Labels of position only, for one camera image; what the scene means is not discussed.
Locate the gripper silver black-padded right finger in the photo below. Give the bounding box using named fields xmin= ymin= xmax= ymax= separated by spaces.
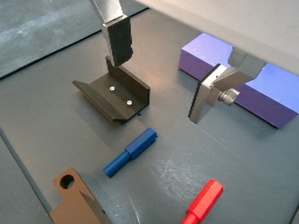
xmin=188 ymin=47 xmax=267 ymax=123

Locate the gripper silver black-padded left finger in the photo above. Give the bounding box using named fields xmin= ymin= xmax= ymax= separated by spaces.
xmin=89 ymin=0 xmax=133 ymax=67

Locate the brown block with hole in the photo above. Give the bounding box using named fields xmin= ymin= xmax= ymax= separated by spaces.
xmin=51 ymin=168 xmax=111 ymax=224

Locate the purple base board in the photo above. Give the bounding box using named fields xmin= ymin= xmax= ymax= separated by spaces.
xmin=179 ymin=32 xmax=299 ymax=130

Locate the blue peg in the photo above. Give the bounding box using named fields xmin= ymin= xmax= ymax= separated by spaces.
xmin=103 ymin=128 xmax=157 ymax=178

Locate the red peg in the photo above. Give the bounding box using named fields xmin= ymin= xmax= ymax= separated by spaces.
xmin=181 ymin=179 xmax=224 ymax=224

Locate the black angled holder bracket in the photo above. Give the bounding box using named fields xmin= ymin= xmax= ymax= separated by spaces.
xmin=72 ymin=56 xmax=151 ymax=123

